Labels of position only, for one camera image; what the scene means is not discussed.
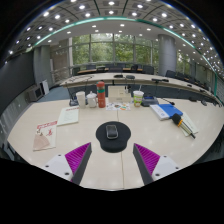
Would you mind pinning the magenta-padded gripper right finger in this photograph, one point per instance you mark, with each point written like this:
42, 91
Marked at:
161, 165

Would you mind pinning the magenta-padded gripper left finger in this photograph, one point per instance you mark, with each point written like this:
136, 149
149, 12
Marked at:
60, 165

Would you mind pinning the black computer mouse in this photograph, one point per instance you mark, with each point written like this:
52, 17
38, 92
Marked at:
112, 131

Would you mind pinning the black mouse pad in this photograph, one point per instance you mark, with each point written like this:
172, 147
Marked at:
113, 146

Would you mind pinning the red and white leaflet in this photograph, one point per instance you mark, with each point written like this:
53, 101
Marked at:
46, 135

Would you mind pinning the white printed booklet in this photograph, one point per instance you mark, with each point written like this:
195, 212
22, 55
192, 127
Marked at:
68, 115

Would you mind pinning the blue and white book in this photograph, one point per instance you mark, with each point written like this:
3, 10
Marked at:
168, 110

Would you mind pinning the black conference device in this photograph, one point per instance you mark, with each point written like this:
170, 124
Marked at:
150, 101

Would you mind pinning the white cup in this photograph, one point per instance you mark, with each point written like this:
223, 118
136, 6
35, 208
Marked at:
81, 99

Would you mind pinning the paper cup with green print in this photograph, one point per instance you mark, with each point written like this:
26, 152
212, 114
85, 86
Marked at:
138, 99

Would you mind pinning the white lidded mug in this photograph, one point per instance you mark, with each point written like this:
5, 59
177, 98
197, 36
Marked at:
91, 100

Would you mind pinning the colourful printed leaflet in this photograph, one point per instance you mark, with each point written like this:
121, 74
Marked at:
117, 106

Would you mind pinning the grey monitor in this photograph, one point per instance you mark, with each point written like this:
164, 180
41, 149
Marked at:
34, 93

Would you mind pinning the white floor unit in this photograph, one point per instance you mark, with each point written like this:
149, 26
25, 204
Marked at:
45, 87

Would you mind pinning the red drink bottle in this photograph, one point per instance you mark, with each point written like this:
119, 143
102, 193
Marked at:
101, 95

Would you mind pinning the beige cardboard box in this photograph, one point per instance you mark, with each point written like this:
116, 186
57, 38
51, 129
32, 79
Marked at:
118, 94

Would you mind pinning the row of dark chairs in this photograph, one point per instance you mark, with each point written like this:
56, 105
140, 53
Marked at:
146, 69

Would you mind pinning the ceiling lights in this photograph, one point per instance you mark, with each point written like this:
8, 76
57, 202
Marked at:
111, 3

